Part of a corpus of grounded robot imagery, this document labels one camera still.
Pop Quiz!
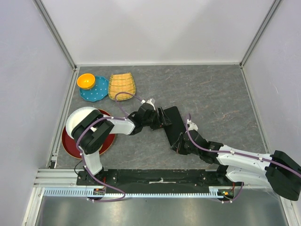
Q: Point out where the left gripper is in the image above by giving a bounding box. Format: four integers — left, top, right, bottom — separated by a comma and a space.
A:
143, 107, 173, 131

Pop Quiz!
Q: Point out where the black zip tool case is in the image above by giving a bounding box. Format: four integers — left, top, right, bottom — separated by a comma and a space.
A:
164, 106, 185, 146

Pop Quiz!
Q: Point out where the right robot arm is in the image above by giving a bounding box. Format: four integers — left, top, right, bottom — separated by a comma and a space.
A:
165, 129, 301, 201

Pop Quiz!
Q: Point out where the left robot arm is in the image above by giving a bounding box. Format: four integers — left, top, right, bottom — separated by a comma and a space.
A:
65, 102, 172, 185

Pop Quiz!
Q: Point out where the woven bamboo basket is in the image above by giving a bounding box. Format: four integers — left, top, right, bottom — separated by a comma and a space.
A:
108, 73, 136, 101

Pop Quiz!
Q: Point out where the blue dotted plate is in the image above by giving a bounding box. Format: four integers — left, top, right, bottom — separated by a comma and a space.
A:
79, 76, 109, 102

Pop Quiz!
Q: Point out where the orange bowl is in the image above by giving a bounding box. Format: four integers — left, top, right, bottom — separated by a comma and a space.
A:
77, 73, 96, 90

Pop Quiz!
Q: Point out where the white paper plate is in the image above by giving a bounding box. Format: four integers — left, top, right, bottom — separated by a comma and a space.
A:
65, 106, 96, 139

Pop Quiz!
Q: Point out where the red round tray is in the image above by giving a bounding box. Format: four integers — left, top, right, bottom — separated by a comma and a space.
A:
62, 109, 116, 159

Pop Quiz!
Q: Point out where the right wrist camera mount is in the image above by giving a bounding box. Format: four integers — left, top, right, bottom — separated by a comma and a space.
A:
187, 120, 198, 131

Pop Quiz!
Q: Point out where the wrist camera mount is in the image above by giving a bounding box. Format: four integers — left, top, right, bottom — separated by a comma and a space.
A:
141, 98, 156, 110
187, 120, 198, 131

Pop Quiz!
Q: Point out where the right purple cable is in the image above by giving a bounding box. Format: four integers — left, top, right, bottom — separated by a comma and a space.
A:
184, 113, 301, 204

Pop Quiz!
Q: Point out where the purple cable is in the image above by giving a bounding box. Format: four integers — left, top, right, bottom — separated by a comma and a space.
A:
75, 92, 146, 202
184, 113, 301, 204

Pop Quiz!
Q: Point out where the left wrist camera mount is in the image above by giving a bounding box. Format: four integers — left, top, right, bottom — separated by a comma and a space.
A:
141, 98, 156, 110

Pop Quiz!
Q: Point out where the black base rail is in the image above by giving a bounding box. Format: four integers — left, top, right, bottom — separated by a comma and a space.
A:
76, 168, 245, 195

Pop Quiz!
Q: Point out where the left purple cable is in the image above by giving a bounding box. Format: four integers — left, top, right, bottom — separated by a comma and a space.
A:
75, 92, 146, 202

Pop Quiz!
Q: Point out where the white cable duct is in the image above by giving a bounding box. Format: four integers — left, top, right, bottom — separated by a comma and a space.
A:
43, 187, 223, 198

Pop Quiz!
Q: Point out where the right aluminium frame post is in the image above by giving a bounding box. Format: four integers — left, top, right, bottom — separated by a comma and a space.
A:
239, 0, 282, 69

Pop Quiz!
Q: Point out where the aluminium frame post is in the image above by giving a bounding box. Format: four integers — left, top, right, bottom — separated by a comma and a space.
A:
33, 0, 77, 71
239, 0, 282, 69

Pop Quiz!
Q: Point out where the left aluminium frame post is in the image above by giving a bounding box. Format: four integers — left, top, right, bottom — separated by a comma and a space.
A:
33, 0, 77, 71

